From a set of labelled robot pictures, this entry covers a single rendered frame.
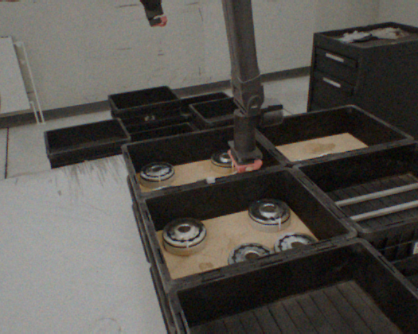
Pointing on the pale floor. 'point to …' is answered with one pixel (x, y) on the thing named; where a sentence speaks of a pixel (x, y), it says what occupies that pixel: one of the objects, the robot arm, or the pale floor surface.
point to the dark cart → (375, 75)
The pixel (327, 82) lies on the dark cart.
